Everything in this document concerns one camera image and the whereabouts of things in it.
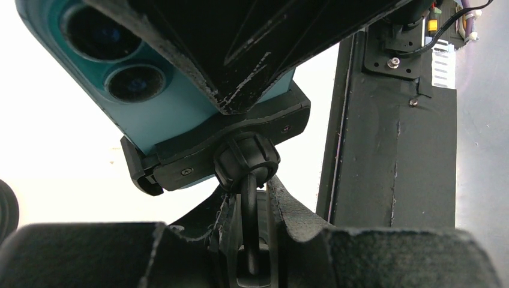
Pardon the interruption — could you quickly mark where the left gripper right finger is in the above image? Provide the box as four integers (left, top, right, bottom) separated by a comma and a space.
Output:
267, 177, 501, 287

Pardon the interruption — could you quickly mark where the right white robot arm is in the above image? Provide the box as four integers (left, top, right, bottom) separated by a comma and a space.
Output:
89, 0, 432, 115

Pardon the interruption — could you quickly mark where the teal phone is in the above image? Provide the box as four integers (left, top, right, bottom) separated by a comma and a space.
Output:
16, 1, 295, 153

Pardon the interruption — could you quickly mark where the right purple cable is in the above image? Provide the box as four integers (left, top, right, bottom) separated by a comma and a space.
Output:
459, 0, 478, 43

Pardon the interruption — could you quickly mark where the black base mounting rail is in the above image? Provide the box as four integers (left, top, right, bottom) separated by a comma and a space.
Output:
316, 31, 457, 228

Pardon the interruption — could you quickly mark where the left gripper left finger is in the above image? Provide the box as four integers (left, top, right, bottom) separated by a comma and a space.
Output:
1, 188, 236, 287

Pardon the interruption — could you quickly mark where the black round-base stand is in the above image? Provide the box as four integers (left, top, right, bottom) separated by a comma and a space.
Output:
1, 180, 19, 243

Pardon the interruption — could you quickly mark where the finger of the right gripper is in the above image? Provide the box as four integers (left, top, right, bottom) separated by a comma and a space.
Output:
89, 0, 404, 115

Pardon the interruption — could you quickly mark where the right white cable duct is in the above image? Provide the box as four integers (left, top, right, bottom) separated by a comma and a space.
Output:
431, 40, 456, 89

